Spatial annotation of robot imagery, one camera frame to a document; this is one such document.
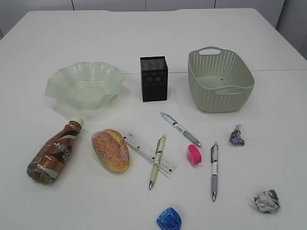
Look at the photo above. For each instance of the sugared bread roll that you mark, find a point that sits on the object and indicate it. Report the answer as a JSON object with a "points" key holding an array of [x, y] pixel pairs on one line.
{"points": [[111, 148]]}

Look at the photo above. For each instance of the pink pencil sharpener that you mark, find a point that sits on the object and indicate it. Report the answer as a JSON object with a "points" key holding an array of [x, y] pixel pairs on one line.
{"points": [[193, 155]]}

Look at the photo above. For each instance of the brown Nescafe coffee bottle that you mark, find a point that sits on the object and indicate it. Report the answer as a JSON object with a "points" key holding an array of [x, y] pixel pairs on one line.
{"points": [[53, 156]]}

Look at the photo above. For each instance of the light blue white pen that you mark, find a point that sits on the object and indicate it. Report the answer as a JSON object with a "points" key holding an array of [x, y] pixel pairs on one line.
{"points": [[181, 129]]}

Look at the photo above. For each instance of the cream yellow-green pen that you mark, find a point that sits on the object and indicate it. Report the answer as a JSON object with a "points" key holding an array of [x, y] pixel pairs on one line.
{"points": [[158, 154]]}

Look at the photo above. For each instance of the black mesh pen holder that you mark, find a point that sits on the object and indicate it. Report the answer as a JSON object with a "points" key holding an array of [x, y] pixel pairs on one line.
{"points": [[154, 78]]}

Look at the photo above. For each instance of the grey white pen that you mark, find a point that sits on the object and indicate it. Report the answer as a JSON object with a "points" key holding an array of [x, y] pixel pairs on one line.
{"points": [[214, 177]]}

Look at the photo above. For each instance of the pale green plastic basket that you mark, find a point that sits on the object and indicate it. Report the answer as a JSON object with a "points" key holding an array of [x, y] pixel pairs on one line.
{"points": [[219, 80]]}

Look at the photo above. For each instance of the pale green wavy glass plate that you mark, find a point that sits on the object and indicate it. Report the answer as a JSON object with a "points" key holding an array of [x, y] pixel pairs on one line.
{"points": [[85, 85]]}

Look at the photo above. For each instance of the blue pencil sharpener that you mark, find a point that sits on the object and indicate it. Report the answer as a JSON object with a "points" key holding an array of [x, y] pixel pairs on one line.
{"points": [[169, 219]]}

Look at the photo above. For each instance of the clear plastic ruler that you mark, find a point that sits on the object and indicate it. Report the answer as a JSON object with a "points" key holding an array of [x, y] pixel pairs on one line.
{"points": [[166, 166]]}

